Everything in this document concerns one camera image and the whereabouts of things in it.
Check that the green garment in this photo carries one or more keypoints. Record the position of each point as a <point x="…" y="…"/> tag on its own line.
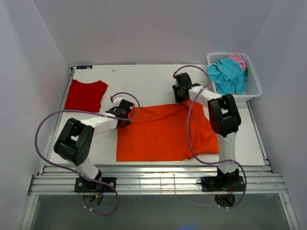
<point x="246" y="72"/>

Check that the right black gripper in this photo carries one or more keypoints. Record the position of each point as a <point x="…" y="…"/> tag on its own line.
<point x="178" y="99"/>

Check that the blue label sticker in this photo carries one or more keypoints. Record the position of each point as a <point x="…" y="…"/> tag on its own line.
<point x="84" y="67"/>

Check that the white plastic basket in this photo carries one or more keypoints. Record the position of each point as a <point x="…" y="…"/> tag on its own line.
<point x="252" y="89"/>

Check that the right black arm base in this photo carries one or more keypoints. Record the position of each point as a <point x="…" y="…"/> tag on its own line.
<point x="232" y="182"/>

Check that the blue t shirt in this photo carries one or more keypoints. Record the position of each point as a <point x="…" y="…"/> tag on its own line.
<point x="227" y="76"/>

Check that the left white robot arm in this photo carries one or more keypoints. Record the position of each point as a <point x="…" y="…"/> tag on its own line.
<point x="75" y="139"/>

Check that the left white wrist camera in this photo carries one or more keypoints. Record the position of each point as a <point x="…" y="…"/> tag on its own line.
<point x="116" y="99"/>

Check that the folded red t shirt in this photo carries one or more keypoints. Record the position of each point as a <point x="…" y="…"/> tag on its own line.
<point x="85" y="96"/>

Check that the orange t shirt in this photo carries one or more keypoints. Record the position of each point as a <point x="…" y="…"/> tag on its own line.
<point x="159" y="133"/>

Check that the pink t shirt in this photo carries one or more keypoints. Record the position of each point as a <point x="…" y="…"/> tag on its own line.
<point x="238" y="59"/>

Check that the aluminium table frame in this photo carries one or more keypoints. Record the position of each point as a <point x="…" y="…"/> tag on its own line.
<point x="178" y="179"/>

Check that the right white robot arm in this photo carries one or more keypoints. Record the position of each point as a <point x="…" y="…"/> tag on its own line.
<point x="224" y="120"/>

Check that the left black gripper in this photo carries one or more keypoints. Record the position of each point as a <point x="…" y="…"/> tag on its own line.
<point x="128" y="123"/>

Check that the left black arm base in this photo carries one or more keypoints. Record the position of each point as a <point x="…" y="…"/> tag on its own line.
<point x="85" y="186"/>

